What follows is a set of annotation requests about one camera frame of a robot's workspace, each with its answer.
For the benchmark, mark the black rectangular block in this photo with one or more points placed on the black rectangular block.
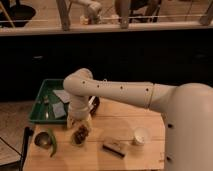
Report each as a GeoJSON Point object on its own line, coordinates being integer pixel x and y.
{"type": "Point", "coordinates": [115, 146]}

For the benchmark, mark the grey cloth in tray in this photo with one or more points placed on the grey cloth in tray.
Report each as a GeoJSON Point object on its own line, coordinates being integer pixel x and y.
{"type": "Point", "coordinates": [58, 110]}

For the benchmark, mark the green pepper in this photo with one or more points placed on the green pepper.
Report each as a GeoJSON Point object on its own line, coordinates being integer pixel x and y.
{"type": "Point", "coordinates": [54, 142]}

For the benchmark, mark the black pole clamp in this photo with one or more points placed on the black pole clamp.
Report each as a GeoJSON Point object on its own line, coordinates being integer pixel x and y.
{"type": "Point", "coordinates": [27, 133]}

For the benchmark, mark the green plastic tray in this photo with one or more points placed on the green plastic tray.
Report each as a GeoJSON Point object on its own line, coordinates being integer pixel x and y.
{"type": "Point", "coordinates": [42, 110]}

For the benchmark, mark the white paper in tray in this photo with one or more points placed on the white paper in tray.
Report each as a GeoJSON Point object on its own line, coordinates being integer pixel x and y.
{"type": "Point", "coordinates": [62, 95]}

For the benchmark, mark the bunch of grapes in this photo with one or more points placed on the bunch of grapes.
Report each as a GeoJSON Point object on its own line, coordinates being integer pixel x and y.
{"type": "Point", "coordinates": [78, 138]}

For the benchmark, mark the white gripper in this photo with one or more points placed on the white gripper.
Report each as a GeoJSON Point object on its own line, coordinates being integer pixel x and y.
{"type": "Point", "coordinates": [77, 115]}

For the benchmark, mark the clear plastic cup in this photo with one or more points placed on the clear plastic cup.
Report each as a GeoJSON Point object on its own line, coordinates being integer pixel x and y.
{"type": "Point", "coordinates": [141, 136]}

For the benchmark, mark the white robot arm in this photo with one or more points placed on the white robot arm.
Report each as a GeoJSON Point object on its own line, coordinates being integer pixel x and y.
{"type": "Point", "coordinates": [188, 112]}

